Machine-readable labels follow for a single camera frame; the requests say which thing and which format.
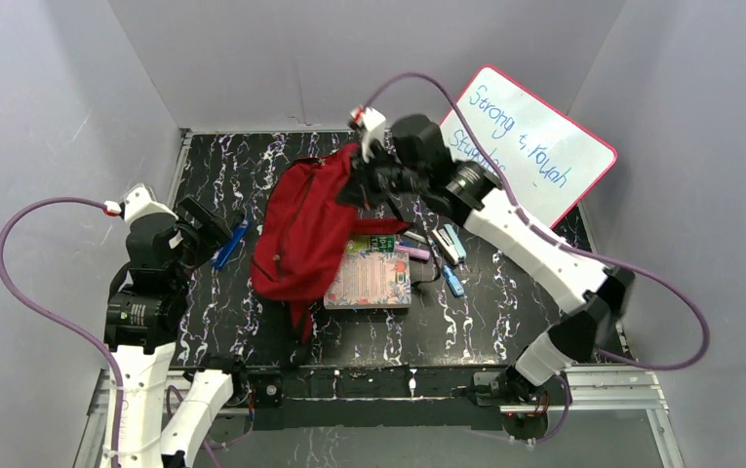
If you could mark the pink-framed whiteboard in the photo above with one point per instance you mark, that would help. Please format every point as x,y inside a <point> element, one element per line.
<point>550,161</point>

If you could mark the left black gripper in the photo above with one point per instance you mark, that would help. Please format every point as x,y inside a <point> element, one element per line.
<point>203,221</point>

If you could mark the small blue stapler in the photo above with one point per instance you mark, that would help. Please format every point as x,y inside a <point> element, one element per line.
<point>453,282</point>

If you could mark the blue-capped white marker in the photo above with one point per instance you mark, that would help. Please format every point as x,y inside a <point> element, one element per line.
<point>418,238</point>

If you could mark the green book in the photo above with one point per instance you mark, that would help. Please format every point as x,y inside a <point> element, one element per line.
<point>363,244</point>

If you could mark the grey light-blue stapler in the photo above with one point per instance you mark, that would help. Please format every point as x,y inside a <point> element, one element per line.
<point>449,244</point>

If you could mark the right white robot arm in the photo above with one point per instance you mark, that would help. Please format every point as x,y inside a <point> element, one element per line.
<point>591,294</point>

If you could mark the red backpack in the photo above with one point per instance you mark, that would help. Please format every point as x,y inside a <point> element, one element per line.
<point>304,234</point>

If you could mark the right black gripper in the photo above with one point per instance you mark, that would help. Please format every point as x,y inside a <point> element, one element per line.
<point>359,190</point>

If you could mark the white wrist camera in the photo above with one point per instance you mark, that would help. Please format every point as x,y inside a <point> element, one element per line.
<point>370,125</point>
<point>140,201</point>

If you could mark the floral pink book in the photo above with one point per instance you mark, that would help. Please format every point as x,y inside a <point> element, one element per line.
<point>371,280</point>

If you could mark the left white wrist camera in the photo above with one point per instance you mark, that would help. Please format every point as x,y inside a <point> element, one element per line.
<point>140,201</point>

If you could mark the pink highlighter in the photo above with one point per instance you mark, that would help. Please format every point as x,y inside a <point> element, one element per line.
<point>414,253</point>

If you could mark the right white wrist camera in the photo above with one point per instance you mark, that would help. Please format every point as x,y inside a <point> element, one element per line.
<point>370,125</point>

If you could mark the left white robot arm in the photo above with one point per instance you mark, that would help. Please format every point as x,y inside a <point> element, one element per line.
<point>146,302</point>

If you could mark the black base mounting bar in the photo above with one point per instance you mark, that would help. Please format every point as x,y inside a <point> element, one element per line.
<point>458,412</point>

